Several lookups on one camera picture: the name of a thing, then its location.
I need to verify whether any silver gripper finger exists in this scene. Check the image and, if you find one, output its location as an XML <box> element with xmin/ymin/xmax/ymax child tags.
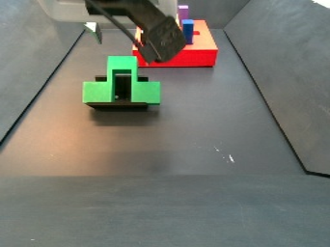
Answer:
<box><xmin>85</xmin><ymin>22</ymin><xmax>102</xmax><ymax>43</ymax></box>

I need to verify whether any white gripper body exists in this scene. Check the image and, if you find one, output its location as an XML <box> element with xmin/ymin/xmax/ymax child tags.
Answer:
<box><xmin>38</xmin><ymin>0</ymin><xmax>178</xmax><ymax>23</ymax></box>

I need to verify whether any green stepped bridge block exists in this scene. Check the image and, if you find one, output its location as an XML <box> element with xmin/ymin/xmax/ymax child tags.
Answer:
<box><xmin>83</xmin><ymin>56</ymin><xmax>162</xmax><ymax>105</ymax></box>

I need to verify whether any red base board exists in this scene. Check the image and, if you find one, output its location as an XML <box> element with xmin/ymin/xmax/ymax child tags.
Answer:
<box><xmin>131</xmin><ymin>19</ymin><xmax>218</xmax><ymax>68</ymax></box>

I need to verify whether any yellow long bar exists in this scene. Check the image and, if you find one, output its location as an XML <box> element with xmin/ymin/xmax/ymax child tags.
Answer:
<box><xmin>175</xmin><ymin>14</ymin><xmax>182</xmax><ymax>28</ymax></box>

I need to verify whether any black angle bracket fixture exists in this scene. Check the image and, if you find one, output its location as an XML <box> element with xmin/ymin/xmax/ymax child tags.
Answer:
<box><xmin>87</xmin><ymin>73</ymin><xmax>149</xmax><ymax>110</ymax></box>

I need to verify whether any purple post right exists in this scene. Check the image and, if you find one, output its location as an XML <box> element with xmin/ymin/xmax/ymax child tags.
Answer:
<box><xmin>178</xmin><ymin>5</ymin><xmax>190</xmax><ymax>19</ymax></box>

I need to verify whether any blue post right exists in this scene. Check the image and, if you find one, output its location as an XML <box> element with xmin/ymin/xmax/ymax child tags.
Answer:
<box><xmin>182</xmin><ymin>19</ymin><xmax>194</xmax><ymax>44</ymax></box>

